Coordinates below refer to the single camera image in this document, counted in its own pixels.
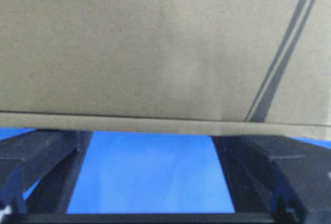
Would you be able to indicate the blue table cloth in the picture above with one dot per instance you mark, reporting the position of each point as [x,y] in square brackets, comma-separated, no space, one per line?
[131,178]

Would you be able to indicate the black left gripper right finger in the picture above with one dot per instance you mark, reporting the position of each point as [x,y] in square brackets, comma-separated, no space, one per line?
[286,178]

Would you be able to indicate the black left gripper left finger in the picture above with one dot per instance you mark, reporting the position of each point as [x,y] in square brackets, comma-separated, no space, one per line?
[40,169]

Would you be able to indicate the brown cardboard box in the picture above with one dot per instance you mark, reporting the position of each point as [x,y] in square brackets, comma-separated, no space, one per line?
[207,67]

